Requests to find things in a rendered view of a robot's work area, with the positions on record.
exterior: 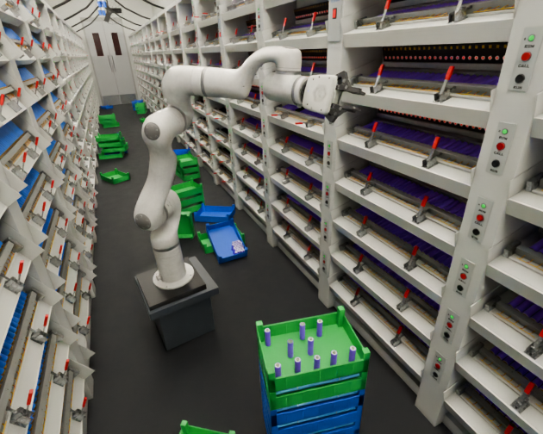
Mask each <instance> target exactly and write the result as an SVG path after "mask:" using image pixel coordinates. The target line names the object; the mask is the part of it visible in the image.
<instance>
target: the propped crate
mask: <svg viewBox="0 0 543 434"><path fill-rule="evenodd" d="M206 233H207V234H208V237H209V241H210V243H211V245H212V247H213V250H214V252H215V255H216V258H217V260H218V263H219V264H222V263H225V262H228V261H231V260H235V259H237V258H241V257H246V256H247V247H245V245H244V243H243V240H242V238H241V236H240V234H239V232H238V230H237V228H236V225H235V223H234V219H233V218H230V220H228V221H224V222H221V223H217V224H214V225H209V223H208V224H206ZM237 240H239V241H240V242H242V245H244V250H245V252H242V253H238V254H235V255H234V254H233V251H231V248H232V242H233V241H237Z"/></svg>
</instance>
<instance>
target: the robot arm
mask: <svg viewBox="0 0 543 434"><path fill-rule="evenodd" d="M269 62H273V63H275V64H276V71H275V72H271V73H269V74H268V75H267V76H266V77H265V80H264V82H263V93H264V95H265V97H266V98H267V99H268V100H271V101H275V102H283V103H287V104H291V105H296V106H297V107H298V108H301V107H302V106H303V107H304V108H305V109H307V110H309V111H312V112H315V113H318V114H322V115H324V116H325V117H326V118H327V119H328V121H329V122H332V123H334V122H335V121H336V119H337V118H338V117H339V116H340V115H342V114H343V113H346V112H352V113H355V112H356V110H357V111H361V109H360V108H357V107H354V106H349V105H342V106H340V99H341V96H342V93H343V91H347V92H349V93H352V94H355V95H361V96H364V95H365V92H363V91H362V89H360V88H356V87H352V86H351V84H350V82H349V80H348V75H347V72H346V71H342V72H340V73H338V74H336V75H314V76H310V77H305V76H301V67H302V53H301V51H300V50H299V49H297V48H296V47H291V46H267V47H263V48H261V49H259V50H258V51H256V52H255V53H253V54H252V55H251V56H250V57H249V58H248V59H247V60H246V61H245V62H244V64H243V65H242V66H241V67H240V68H239V69H225V68H215V67H206V66H194V65H175V66H173V67H171V68H169V69H168V70H167V72H166V73H165V75H164V77H163V80H162V84H161V89H162V93H163V95H164V97H165V98H166V99H167V100H168V106H167V108H164V109H161V110H160V111H157V112H155V113H153V114H151V115H149V116H148V117H147V118H146V119H145V121H144V123H143V126H142V130H141V133H142V139H143V140H144V142H145V143H146V145H147V147H148V150H149V153H150V161H149V171H148V175H147V180H146V183H145V185H144V187H143V189H142V191H141V193H140V196H139V199H138V201H137V203H136V206H135V209H134V221H135V223H136V225H137V226H138V227H139V228H141V229H142V230H145V231H152V232H151V236H150V240H151V245H152V248H153V254H154V256H155V260H156V264H157V266H158V270H157V271H156V273H155V274H154V276H153V283H154V285H155V286H156V287H157V288H161V289H167V290H169V289H175V288H180V287H183V286H184V285H185V284H187V283H188V282H189V281H190V280H191V279H192V277H193V276H194V270H193V268H192V267H191V266H190V265H189V264H187V263H185V262H184V258H183V254H182V250H181V246H180V243H179V238H178V225H179V221H180V215H181V202H180V199H179V197H178V195H177V193H176V192H175V191H173V190H171V187H172V184H173V181H174V177H175V173H176V168H177V155H176V153H175V152H174V151H173V150H172V141H173V139H174V138H175V137H176V136H177V135H179V134H181V133H182V132H184V131H185V130H186V129H187V128H188V127H189V126H190V124H191V122H192V120H193V115H194V111H193V108H192V104H191V99H190V96H207V97H218V98H228V99H245V98H247V97H248V95H249V93H250V90H251V87H252V84H253V79H254V76H255V74H256V72H257V70H258V69H259V68H260V67H261V66H262V65H263V64H265V63H269Z"/></svg>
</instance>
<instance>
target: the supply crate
mask: <svg viewBox="0 0 543 434"><path fill-rule="evenodd" d="M318 319H321V320H322V336H321V337H317V336H316V330H317V320H318ZM301 322H304V323H305V339H304V340H301V339H300V323H301ZM266 328H269V329H270V331H271V345H270V346H266V345H265V329H266ZM256 331H257V340H258V344H259V351H260V355H261V359H262V363H263V367H264V371H265V378H266V382H267V387H268V390H269V393H274V392H277V391H282V390H285V389H290V388H297V387H301V386H304V385H309V384H312V383H317V382H320V381H327V380H332V379H335V378H340V377H343V376H348V375H355V374H358V373H363V372H366V371H368V367H369V361H370V354H371V353H370V351H369V349H368V348H367V347H366V348H364V347H363V346H362V344H361V343H360V341H359V339H358V337H357V336H356V334H355V332H354V330H353V329H352V327H351V325H350V324H349V322H348V320H347V318H346V316H345V308H344V307H343V306H339V307H337V312H335V313H327V314H322V315H317V316H313V317H308V318H303V319H294V320H290V321H285V322H280V323H276V324H271V325H263V324H262V320H261V321H256ZM309 337H312V338H313V339H314V354H313V355H312V356H309V355H308V338H309ZM288 339H292V340H293V357H292V358H289V357H288V347H287V341H288ZM351 346H355V347H356V355H355V361H351V362H348V360H349V351H350V347H351ZM332 350H336V351H337V363H336V364H335V365H331V366H330V359H331V351H332ZM315 355H319V356H320V357H321V361H320V368H319V369H314V356H315ZM296 357H300V358H301V372H299V373H295V358H296ZM275 363H280V364H281V376H279V377H276V378H275Z"/></svg>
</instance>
